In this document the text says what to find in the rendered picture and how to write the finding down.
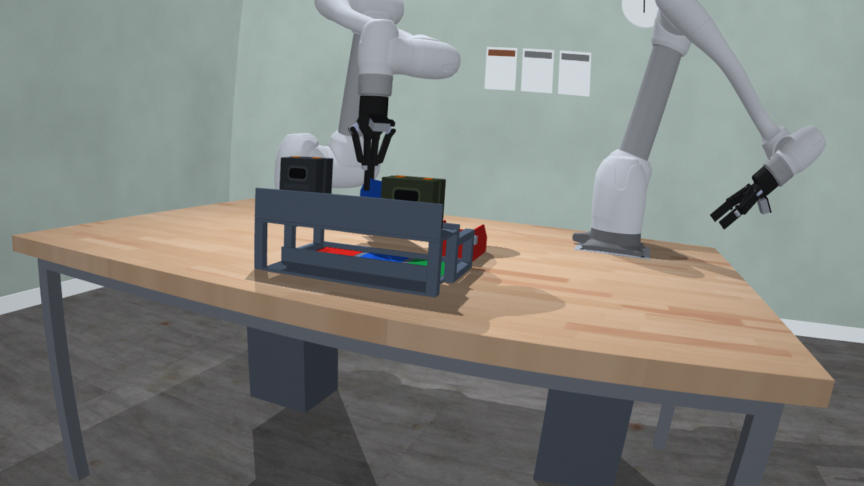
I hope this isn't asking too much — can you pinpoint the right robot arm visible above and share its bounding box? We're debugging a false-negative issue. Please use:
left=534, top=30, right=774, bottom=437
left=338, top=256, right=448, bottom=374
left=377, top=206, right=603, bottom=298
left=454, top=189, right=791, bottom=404
left=275, top=0, right=460, bottom=189

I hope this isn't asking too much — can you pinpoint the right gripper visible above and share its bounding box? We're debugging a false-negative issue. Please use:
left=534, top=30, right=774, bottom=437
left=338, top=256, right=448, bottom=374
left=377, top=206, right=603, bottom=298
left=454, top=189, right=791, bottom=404
left=348, top=96, right=396, bottom=191

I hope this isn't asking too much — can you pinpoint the dark green case with orange latches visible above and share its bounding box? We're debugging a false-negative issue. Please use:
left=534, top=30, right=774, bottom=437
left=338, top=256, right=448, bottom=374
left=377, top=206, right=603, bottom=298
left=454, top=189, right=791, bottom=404
left=381, top=175, right=446, bottom=210

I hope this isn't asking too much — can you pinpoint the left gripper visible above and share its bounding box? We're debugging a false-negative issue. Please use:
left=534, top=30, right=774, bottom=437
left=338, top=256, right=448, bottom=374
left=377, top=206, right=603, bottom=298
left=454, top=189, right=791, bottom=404
left=710, top=167, right=778, bottom=229

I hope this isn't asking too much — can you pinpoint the blue bin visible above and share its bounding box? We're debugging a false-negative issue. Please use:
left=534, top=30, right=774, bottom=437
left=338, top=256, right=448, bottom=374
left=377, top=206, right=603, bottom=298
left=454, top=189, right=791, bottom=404
left=360, top=178, right=381, bottom=198

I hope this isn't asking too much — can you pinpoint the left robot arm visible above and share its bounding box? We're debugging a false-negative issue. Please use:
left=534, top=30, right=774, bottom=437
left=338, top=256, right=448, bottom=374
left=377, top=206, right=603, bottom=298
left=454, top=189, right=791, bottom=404
left=572, top=0, right=826, bottom=257

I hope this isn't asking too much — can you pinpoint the dark grey shelf rack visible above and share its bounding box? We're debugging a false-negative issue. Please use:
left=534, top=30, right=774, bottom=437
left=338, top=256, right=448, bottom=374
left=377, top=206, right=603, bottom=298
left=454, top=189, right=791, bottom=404
left=254, top=188, right=478, bottom=298

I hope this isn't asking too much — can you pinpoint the red bin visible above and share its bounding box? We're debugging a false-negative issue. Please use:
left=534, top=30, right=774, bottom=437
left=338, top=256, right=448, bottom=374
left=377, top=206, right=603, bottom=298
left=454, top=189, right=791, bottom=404
left=442, top=224, right=487, bottom=261

